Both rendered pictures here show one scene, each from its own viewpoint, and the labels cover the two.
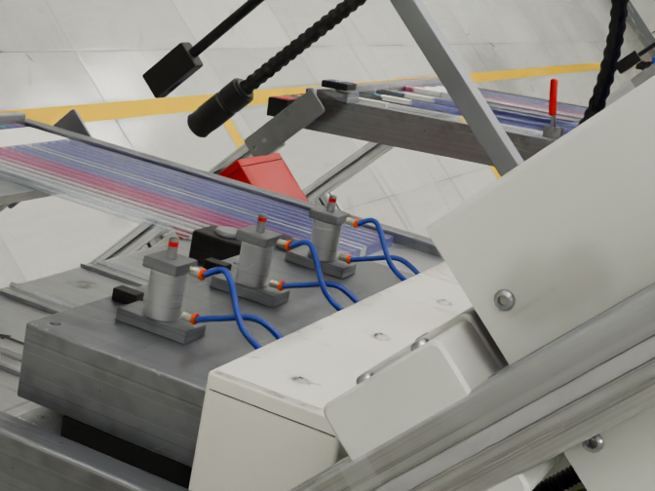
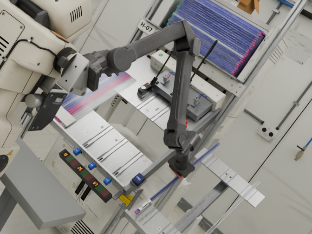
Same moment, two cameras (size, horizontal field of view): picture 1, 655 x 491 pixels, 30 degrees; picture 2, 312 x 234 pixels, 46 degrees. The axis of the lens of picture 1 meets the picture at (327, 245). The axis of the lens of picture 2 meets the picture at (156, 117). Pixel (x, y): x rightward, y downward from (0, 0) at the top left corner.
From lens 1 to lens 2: 192 cm
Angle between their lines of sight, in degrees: 69
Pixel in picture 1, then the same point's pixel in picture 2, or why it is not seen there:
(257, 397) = (220, 100)
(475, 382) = (244, 85)
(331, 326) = (200, 88)
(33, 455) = (207, 122)
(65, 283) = (147, 112)
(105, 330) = (198, 109)
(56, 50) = not seen: outside the picture
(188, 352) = (202, 103)
